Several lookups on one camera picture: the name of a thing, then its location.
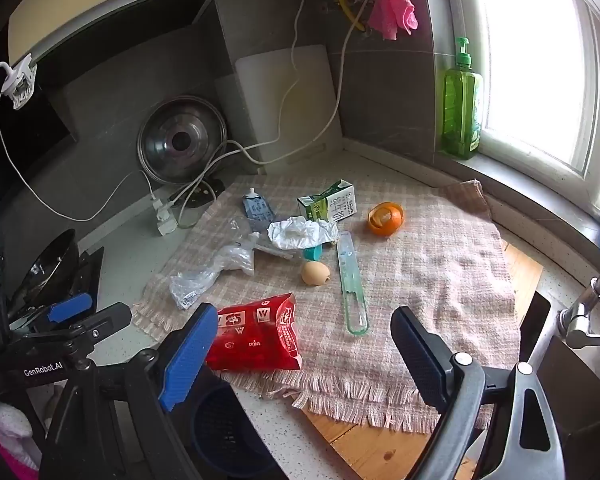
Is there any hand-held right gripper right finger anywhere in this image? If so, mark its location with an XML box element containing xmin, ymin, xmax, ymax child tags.
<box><xmin>390</xmin><ymin>305</ymin><xmax>576</xmax><ymax>480</ymax></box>

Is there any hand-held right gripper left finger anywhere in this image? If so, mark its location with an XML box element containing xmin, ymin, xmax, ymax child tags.
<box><xmin>40</xmin><ymin>303</ymin><xmax>220</xmax><ymax>480</ymax></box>

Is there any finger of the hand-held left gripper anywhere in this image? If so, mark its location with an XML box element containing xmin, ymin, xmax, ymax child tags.
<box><xmin>10</xmin><ymin>292</ymin><xmax>93</xmax><ymax>333</ymax></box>
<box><xmin>65</xmin><ymin>301</ymin><xmax>133</xmax><ymax>356</ymax></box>

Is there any clear plastic bag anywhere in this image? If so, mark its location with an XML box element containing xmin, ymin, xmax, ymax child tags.
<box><xmin>169</xmin><ymin>242</ymin><xmax>256</xmax><ymax>311</ymax></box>

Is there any red snack packet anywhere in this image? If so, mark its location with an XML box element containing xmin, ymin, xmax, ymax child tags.
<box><xmin>205</xmin><ymin>292</ymin><xmax>303</xmax><ymax>372</ymax></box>

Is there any green clear plastic package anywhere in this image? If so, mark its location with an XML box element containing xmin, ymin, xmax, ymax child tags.
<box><xmin>336</xmin><ymin>231</ymin><xmax>368</xmax><ymax>336</ymax></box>

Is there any clear plastic bottle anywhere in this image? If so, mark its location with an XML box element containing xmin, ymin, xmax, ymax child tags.
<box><xmin>228</xmin><ymin>217</ymin><xmax>325</xmax><ymax>262</ymax></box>

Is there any white tissue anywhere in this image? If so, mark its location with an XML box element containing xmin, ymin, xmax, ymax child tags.
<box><xmin>267</xmin><ymin>216</ymin><xmax>340</xmax><ymax>251</ymax></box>

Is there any black wok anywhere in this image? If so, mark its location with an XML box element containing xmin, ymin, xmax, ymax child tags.
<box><xmin>10</xmin><ymin>229</ymin><xmax>81</xmax><ymax>311</ymax></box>

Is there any pink checked cloth mat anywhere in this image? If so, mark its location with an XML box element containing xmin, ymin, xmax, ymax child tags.
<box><xmin>132</xmin><ymin>176</ymin><xmax>523</xmax><ymax>433</ymax></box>

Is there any white plug adapter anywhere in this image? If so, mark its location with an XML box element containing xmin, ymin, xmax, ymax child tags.
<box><xmin>152</xmin><ymin>195</ymin><xmax>178</xmax><ymax>235</ymax></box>

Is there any brown egg shell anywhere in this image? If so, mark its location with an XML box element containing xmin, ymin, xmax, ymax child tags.
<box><xmin>301</xmin><ymin>260</ymin><xmax>332</xmax><ymax>288</ymax></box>

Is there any orange peel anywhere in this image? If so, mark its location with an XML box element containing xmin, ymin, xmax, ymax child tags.
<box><xmin>367</xmin><ymin>201</ymin><xmax>405</xmax><ymax>237</ymax></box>

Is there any blue spout pouch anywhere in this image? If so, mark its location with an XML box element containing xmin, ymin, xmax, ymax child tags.
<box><xmin>242</xmin><ymin>187</ymin><xmax>274</xmax><ymax>222</ymax></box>

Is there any steel sink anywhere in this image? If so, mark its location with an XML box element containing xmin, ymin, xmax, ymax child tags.
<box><xmin>520</xmin><ymin>290</ymin><xmax>600</xmax><ymax>466</ymax></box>

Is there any steel faucet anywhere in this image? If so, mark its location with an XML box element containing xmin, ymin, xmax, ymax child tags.
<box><xmin>557</xmin><ymin>250</ymin><xmax>600</xmax><ymax>351</ymax></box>

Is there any green white milk carton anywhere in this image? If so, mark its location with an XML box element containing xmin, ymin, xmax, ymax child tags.
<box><xmin>296</xmin><ymin>179</ymin><xmax>357</xmax><ymax>224</ymax></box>

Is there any steel pot lid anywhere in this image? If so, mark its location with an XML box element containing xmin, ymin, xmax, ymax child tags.
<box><xmin>136</xmin><ymin>95</ymin><xmax>229</xmax><ymax>184</ymax></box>

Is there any white clip lamp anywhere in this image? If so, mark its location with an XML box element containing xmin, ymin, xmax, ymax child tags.
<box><xmin>0</xmin><ymin>55</ymin><xmax>38</xmax><ymax>111</ymax></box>

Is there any green dish soap bottle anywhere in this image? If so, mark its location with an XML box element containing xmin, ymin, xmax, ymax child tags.
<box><xmin>440</xmin><ymin>36</ymin><xmax>484</xmax><ymax>160</ymax></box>

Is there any white cutting board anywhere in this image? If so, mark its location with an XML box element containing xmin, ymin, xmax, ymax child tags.
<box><xmin>214</xmin><ymin>44</ymin><xmax>343</xmax><ymax>165</ymax></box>

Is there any pink hanging cloth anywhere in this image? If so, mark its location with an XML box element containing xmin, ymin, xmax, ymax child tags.
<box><xmin>367</xmin><ymin>0</ymin><xmax>419</xmax><ymax>41</ymax></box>

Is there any white lamp cable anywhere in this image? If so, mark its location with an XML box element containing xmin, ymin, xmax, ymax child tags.
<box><xmin>0</xmin><ymin>92</ymin><xmax>161</xmax><ymax>223</ymax></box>

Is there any white window frame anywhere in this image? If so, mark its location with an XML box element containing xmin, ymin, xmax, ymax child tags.
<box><xmin>430</xmin><ymin>0</ymin><xmax>600</xmax><ymax>221</ymax></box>

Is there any white power cable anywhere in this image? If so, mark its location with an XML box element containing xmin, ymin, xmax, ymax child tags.
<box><xmin>177</xmin><ymin>0</ymin><xmax>378</xmax><ymax>228</ymax></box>
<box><xmin>167</xmin><ymin>0</ymin><xmax>311</xmax><ymax>211</ymax></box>

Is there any cream wall cabinet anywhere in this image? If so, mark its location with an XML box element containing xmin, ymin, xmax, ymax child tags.
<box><xmin>7</xmin><ymin>0</ymin><xmax>221</xmax><ymax>68</ymax></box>

